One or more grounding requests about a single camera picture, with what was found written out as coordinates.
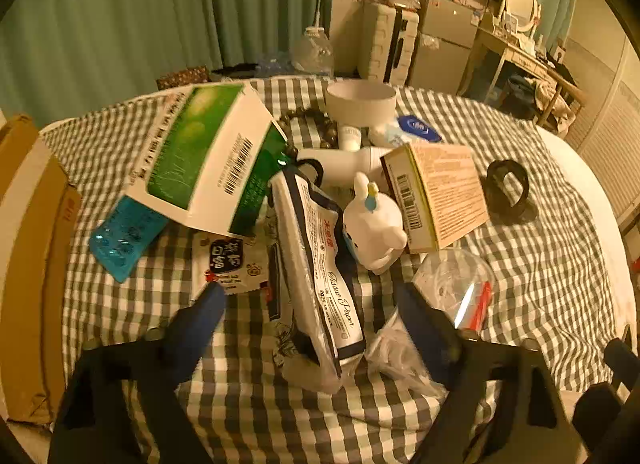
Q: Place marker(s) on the white suitcase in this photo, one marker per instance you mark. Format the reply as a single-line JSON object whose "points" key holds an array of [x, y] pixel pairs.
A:
{"points": [[382, 39]]}

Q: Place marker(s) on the clear bag with red item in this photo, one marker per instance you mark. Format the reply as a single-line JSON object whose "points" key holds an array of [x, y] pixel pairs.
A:
{"points": [[440, 274]]}

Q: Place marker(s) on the wooden desk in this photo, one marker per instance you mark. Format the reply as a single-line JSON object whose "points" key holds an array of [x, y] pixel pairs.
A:
{"points": [[515, 54]]}

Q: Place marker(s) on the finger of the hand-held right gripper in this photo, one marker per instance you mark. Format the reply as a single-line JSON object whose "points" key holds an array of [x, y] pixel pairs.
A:
{"points": [[619, 351]]}

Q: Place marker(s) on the blue blister pack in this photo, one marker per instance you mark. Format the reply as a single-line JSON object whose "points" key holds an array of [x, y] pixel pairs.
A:
{"points": [[120, 239]]}

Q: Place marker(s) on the grey mini fridge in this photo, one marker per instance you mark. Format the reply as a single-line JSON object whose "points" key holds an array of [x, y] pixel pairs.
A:
{"points": [[445, 44]]}

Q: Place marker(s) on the crushed blue water bottle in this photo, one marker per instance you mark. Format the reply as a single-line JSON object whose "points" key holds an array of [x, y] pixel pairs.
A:
{"points": [[275, 64]]}

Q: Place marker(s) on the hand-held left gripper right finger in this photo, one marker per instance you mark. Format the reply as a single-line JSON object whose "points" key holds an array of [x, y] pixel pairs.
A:
{"points": [[425, 329]]}

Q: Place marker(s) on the beige paper box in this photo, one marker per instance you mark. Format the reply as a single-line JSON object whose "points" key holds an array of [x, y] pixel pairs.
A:
{"points": [[445, 189]]}

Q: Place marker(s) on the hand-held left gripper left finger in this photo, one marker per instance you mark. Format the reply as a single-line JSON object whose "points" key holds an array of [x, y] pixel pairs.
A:
{"points": [[200, 316]]}

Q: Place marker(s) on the brown cardboard box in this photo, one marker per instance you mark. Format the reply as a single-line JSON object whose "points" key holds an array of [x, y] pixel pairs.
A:
{"points": [[30, 244]]}

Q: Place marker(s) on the clear water bottle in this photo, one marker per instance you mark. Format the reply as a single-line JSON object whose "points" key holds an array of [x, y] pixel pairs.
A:
{"points": [[312, 52]]}

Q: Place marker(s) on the green and white carton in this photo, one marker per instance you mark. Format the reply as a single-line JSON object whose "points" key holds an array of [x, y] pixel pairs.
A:
{"points": [[200, 144]]}

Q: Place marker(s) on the blue floral tissue pack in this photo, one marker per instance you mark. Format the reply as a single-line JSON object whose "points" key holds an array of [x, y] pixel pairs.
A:
{"points": [[415, 128]]}

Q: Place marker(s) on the black and white sachet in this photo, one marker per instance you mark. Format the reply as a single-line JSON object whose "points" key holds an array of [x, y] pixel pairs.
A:
{"points": [[227, 259]]}

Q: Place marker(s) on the white navy tissue pack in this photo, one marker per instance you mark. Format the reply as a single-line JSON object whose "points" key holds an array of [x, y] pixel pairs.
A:
{"points": [[310, 264]]}

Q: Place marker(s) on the patterned bag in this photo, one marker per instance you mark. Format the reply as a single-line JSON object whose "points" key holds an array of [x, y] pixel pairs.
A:
{"points": [[182, 77]]}

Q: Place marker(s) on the clear plastic bag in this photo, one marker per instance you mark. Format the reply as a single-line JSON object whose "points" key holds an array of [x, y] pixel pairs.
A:
{"points": [[395, 349]]}

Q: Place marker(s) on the white oval mirror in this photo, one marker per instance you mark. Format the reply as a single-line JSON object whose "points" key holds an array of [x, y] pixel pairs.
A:
{"points": [[522, 4]]}

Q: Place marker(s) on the white round container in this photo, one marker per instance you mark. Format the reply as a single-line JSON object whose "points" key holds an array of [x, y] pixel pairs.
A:
{"points": [[360, 107]]}

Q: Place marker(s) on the dark clothes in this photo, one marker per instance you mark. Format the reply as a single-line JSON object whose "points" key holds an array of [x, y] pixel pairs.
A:
{"points": [[240, 72]]}

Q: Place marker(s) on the white tube bottle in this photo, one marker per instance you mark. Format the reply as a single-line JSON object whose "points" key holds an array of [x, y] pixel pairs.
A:
{"points": [[345, 164]]}

